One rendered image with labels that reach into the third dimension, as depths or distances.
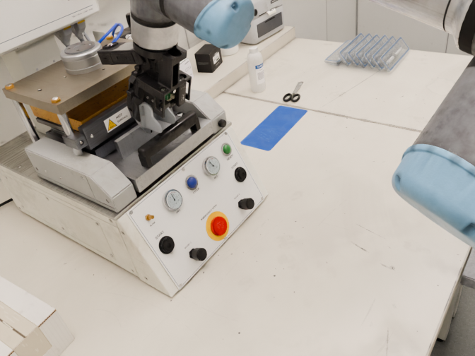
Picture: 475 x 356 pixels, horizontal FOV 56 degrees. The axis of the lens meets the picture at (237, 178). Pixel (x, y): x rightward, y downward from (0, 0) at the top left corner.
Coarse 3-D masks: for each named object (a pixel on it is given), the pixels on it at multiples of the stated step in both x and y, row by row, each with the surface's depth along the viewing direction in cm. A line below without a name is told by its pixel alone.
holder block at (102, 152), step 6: (126, 126) 89; (132, 126) 89; (48, 132) 92; (120, 132) 88; (126, 132) 88; (54, 138) 91; (60, 138) 89; (108, 138) 86; (114, 138) 86; (102, 144) 85; (108, 144) 86; (114, 144) 87; (84, 150) 86; (90, 150) 84; (96, 150) 84; (102, 150) 85; (108, 150) 86; (102, 156) 85
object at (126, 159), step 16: (176, 112) 96; (208, 128) 91; (128, 144) 84; (176, 144) 86; (192, 144) 88; (112, 160) 84; (128, 160) 84; (160, 160) 82; (176, 160) 86; (128, 176) 79; (144, 176) 80
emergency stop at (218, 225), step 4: (220, 216) 92; (212, 220) 91; (216, 220) 91; (220, 220) 92; (224, 220) 92; (212, 224) 90; (216, 224) 91; (220, 224) 91; (224, 224) 92; (212, 228) 90; (216, 228) 91; (220, 228) 91; (224, 228) 92; (216, 232) 91; (220, 232) 91; (224, 232) 92
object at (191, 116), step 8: (192, 112) 87; (184, 120) 85; (192, 120) 86; (168, 128) 83; (176, 128) 83; (184, 128) 85; (192, 128) 89; (200, 128) 89; (160, 136) 81; (168, 136) 82; (176, 136) 84; (144, 144) 80; (152, 144) 80; (160, 144) 81; (144, 152) 78; (152, 152) 80; (144, 160) 79
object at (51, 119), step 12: (120, 84) 90; (96, 96) 87; (108, 96) 86; (120, 96) 86; (36, 108) 87; (84, 108) 84; (96, 108) 83; (48, 120) 87; (72, 120) 81; (84, 120) 80
